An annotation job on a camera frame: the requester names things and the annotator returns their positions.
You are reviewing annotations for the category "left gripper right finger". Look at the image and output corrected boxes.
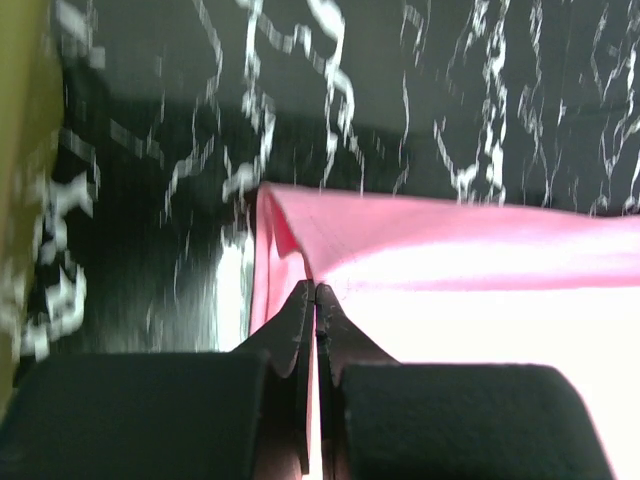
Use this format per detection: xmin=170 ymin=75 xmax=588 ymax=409
xmin=315 ymin=284 xmax=613 ymax=479

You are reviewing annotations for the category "light pink t-shirt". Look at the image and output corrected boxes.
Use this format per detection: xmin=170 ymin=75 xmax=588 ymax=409
xmin=251 ymin=183 xmax=639 ymax=479

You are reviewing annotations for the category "olive green plastic bin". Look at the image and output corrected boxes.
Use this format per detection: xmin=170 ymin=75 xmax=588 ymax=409
xmin=1 ymin=1 xmax=63 ymax=406

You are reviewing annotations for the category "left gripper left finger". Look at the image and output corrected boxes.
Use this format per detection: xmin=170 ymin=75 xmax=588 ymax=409
xmin=1 ymin=281 xmax=315 ymax=479

